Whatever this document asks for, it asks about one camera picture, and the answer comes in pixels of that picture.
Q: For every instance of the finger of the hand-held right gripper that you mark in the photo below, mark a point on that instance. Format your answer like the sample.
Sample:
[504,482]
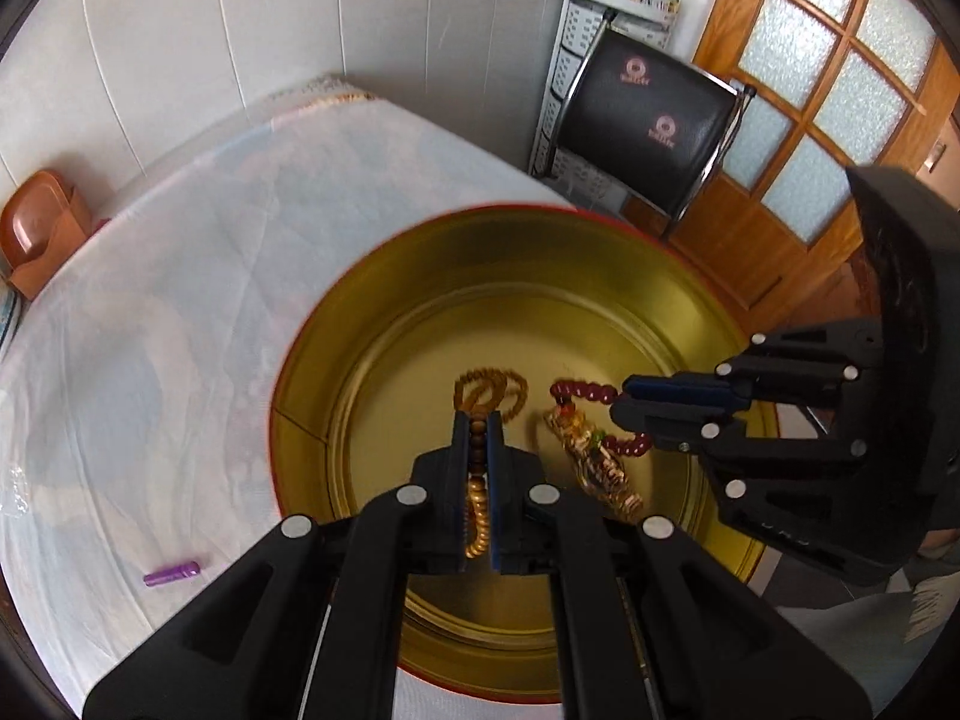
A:
[675,427]
[675,390]

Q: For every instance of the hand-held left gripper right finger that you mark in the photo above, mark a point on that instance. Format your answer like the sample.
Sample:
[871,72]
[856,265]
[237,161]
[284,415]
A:
[495,465]

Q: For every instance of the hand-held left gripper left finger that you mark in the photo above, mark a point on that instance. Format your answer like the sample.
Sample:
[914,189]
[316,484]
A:
[459,465]

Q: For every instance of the round gold tin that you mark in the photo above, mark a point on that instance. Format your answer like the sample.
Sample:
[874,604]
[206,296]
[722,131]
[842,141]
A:
[465,300]

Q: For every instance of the gold ornament pendant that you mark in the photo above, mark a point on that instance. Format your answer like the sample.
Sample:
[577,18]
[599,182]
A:
[592,465]

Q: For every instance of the wooden door with frosted glass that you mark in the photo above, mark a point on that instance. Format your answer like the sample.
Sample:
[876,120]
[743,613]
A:
[750,240]

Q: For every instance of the black chair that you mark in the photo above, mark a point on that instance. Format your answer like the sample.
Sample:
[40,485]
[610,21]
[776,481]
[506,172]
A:
[652,120]

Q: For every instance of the grey cloth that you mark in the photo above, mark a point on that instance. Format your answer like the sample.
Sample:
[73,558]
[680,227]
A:
[847,645]

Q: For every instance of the small purple tube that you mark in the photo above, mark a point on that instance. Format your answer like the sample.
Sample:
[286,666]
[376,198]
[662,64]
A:
[172,573]

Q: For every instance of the white tablecloth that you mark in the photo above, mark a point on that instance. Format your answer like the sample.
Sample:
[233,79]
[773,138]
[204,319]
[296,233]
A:
[187,315]

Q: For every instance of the white perforated plastic rack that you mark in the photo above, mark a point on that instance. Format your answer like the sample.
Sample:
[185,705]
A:
[570,37]

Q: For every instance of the orange plate holder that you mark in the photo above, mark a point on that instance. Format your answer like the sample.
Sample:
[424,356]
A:
[52,255]

